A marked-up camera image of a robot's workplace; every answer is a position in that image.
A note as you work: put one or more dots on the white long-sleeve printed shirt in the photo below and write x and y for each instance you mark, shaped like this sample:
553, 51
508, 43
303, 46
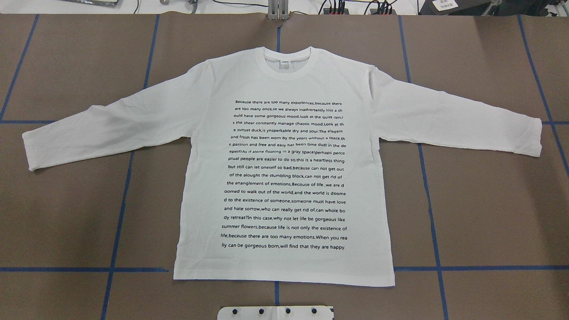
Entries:
284, 180

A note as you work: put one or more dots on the black power strip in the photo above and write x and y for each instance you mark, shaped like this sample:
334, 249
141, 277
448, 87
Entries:
375, 9

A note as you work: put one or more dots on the aluminium frame post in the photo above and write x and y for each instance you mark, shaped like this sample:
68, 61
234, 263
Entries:
278, 9

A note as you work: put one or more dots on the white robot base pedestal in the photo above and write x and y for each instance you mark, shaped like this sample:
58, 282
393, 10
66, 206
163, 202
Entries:
318, 312

